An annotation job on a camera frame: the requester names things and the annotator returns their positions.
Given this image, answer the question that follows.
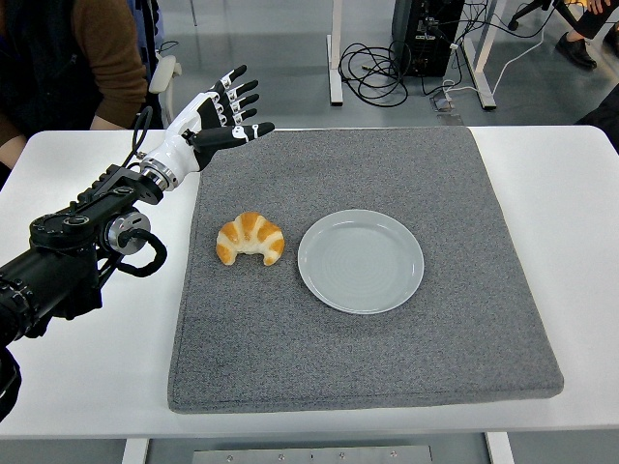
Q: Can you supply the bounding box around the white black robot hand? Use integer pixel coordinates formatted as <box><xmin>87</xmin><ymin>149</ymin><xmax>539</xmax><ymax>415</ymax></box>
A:
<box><xmin>140</xmin><ymin>64</ymin><xmax>277</xmax><ymax>181</ymax></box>

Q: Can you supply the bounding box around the golden croissant bread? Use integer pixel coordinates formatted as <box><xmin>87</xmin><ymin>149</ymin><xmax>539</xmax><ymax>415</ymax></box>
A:
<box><xmin>215</xmin><ymin>211</ymin><xmax>285</xmax><ymax>267</ymax></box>

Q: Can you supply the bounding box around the round grey plate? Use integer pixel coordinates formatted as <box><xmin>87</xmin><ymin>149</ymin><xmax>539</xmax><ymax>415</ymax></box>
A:
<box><xmin>297</xmin><ymin>208</ymin><xmax>426</xmax><ymax>316</ymax></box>

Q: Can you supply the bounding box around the grey metal plate with screws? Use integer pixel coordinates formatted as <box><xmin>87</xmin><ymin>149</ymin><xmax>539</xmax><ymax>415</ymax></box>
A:
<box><xmin>192</xmin><ymin>445</ymin><xmax>434</xmax><ymax>464</ymax></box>

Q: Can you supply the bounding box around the white chair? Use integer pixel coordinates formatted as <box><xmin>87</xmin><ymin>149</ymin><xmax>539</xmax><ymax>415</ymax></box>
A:
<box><xmin>147</xmin><ymin>54</ymin><xmax>184</xmax><ymax>130</ymax></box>

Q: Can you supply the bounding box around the person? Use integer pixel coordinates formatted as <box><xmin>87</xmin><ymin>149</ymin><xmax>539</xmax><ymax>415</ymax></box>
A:
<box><xmin>0</xmin><ymin>0</ymin><xmax>165</xmax><ymax>170</ymax></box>

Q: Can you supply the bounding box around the white desk leg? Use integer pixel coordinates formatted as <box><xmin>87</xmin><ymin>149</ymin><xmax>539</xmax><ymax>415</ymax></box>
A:
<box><xmin>461</xmin><ymin>0</ymin><xmax>499</xmax><ymax>111</ymax></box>
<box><xmin>326</xmin><ymin>0</ymin><xmax>345</xmax><ymax>107</ymax></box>

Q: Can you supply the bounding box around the black computer tower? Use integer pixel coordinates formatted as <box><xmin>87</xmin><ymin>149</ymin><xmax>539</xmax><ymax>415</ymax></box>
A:
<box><xmin>390</xmin><ymin>0</ymin><xmax>465</xmax><ymax>78</ymax></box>

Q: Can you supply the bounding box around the grey floor socket box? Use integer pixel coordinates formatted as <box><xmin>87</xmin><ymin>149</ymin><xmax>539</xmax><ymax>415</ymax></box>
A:
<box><xmin>429</xmin><ymin>91</ymin><xmax>460</xmax><ymax>116</ymax></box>

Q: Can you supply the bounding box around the grey fabric mat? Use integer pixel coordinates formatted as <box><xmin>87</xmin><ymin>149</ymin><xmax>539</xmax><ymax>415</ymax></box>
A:
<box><xmin>166</xmin><ymin>126</ymin><xmax>565</xmax><ymax>415</ymax></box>

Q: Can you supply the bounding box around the white table leg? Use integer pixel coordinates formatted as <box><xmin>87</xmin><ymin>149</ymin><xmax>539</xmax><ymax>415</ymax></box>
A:
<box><xmin>486</xmin><ymin>431</ymin><xmax>516</xmax><ymax>464</ymax></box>
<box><xmin>120</xmin><ymin>438</ymin><xmax>150</xmax><ymax>464</ymax></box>

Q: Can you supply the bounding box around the black chair base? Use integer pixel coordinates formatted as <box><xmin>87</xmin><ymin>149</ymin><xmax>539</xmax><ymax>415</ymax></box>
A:
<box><xmin>507</xmin><ymin>0</ymin><xmax>581</xmax><ymax>31</ymax></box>

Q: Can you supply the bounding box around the person's leg with shoe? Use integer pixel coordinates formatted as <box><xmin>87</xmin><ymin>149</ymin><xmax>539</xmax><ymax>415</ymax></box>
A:
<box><xmin>554</xmin><ymin>0</ymin><xmax>619</xmax><ymax>70</ymax></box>

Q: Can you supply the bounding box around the coiled black cable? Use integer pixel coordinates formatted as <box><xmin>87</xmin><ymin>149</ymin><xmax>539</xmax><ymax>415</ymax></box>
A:
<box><xmin>338</xmin><ymin>41</ymin><xmax>410</xmax><ymax>108</ymax></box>

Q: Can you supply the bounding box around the white cable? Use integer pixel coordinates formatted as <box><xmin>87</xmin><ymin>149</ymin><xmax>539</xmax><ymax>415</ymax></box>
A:
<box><xmin>442</xmin><ymin>14</ymin><xmax>552</xmax><ymax>98</ymax></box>

